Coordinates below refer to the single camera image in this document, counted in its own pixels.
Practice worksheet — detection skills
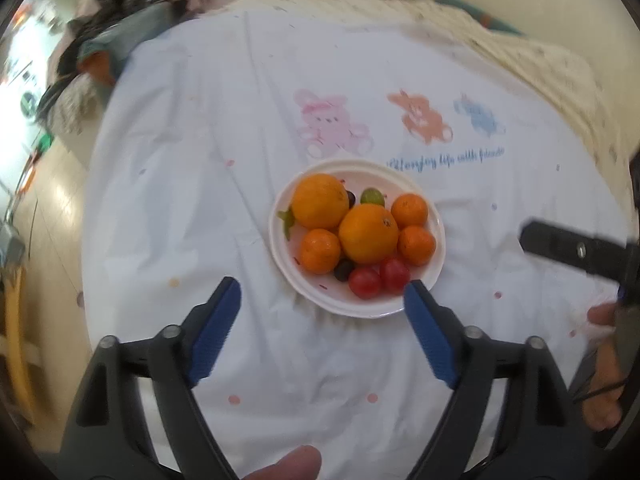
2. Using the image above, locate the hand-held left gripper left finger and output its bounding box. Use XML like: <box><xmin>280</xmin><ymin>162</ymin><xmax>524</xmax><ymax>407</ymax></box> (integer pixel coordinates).
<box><xmin>57</xmin><ymin>276</ymin><xmax>242</xmax><ymax>480</ymax></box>

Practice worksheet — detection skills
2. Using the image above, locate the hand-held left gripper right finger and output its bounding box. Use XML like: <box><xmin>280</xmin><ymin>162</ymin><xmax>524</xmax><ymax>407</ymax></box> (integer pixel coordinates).
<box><xmin>403</xmin><ymin>280</ymin><xmax>596</xmax><ymax>480</ymax></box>

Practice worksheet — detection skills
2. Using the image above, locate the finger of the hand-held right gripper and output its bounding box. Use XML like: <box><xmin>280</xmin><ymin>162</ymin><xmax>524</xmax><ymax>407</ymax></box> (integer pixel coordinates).
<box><xmin>519</xmin><ymin>220</ymin><xmax>640</xmax><ymax>281</ymax></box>

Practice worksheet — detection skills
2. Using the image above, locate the red cherry tomato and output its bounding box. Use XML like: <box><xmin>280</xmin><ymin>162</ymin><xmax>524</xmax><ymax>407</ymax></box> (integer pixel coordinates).
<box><xmin>380</xmin><ymin>257</ymin><xmax>412</xmax><ymax>295</ymax></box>
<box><xmin>348</xmin><ymin>266</ymin><xmax>384</xmax><ymax>300</ymax></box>

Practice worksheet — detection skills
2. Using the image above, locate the small mandarin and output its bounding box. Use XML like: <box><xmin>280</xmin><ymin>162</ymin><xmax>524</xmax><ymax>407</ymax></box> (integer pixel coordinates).
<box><xmin>390</xmin><ymin>193</ymin><xmax>429</xmax><ymax>229</ymax></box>
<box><xmin>299</xmin><ymin>228</ymin><xmax>342</xmax><ymax>275</ymax></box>
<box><xmin>398</xmin><ymin>225</ymin><xmax>437</xmax><ymax>267</ymax></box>

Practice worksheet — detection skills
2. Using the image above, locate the white plate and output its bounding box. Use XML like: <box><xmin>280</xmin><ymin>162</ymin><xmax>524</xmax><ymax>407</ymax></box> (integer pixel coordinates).
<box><xmin>268</xmin><ymin>158</ymin><xmax>446</xmax><ymax>320</ymax></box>

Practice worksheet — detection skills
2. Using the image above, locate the large orange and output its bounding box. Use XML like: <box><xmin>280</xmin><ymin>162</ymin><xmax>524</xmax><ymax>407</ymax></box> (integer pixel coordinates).
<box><xmin>291</xmin><ymin>173</ymin><xmax>350</xmax><ymax>230</ymax></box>
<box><xmin>338</xmin><ymin>204</ymin><xmax>400</xmax><ymax>265</ymax></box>

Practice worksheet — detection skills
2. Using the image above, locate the person's right hand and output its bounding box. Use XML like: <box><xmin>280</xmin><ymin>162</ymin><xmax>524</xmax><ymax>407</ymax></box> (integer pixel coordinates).
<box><xmin>582</xmin><ymin>302</ymin><xmax>626</xmax><ymax>433</ymax></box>

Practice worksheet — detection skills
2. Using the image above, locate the person's left hand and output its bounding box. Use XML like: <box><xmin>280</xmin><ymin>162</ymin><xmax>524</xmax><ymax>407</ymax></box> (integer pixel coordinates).
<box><xmin>242</xmin><ymin>445</ymin><xmax>322</xmax><ymax>480</ymax></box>

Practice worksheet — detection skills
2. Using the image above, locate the white printed blanket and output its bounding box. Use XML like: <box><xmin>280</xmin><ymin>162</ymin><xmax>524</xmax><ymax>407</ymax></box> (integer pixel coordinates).
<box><xmin>80</xmin><ymin>7</ymin><xmax>631</xmax><ymax>480</ymax></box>

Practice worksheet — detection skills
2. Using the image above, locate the teal cloth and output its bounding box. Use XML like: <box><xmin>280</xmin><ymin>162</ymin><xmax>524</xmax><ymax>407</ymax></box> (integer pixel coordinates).
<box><xmin>432</xmin><ymin>0</ymin><xmax>526</xmax><ymax>36</ymax></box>

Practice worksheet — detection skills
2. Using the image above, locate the pile of dark clothes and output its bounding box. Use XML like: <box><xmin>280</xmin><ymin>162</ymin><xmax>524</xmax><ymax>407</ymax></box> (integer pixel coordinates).
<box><xmin>35</xmin><ymin>0</ymin><xmax>213</xmax><ymax>136</ymax></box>

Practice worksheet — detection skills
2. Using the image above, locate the black cable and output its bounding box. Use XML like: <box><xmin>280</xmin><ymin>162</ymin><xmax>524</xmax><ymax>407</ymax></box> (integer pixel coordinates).
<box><xmin>572</xmin><ymin>377</ymin><xmax>628</xmax><ymax>403</ymax></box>

